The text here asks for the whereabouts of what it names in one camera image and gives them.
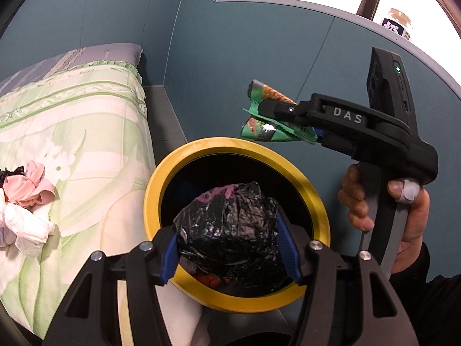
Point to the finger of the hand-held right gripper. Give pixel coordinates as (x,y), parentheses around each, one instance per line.
(335,142)
(284,111)

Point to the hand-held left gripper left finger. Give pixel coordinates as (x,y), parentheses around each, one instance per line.
(169,259)

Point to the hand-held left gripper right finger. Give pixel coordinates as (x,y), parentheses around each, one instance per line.
(290,252)

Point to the yellow rimmed black bin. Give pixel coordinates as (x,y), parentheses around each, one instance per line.
(230,144)

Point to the black plastic bag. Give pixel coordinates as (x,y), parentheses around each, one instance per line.
(230,230)

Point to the grey striped bed sheet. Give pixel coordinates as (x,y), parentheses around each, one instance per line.
(72,56)

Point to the green snack packet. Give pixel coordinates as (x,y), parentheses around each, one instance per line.
(266,131)

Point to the person's right hand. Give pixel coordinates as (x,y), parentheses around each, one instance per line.
(414,230)

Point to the pink cloth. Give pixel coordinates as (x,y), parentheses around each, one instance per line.
(38,183)

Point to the green floral quilt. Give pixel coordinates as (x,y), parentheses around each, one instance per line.
(90,133)

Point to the person's right forearm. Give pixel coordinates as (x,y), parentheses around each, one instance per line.
(432,306)

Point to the labelled glass bottle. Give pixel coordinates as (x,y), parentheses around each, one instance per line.
(396,25)

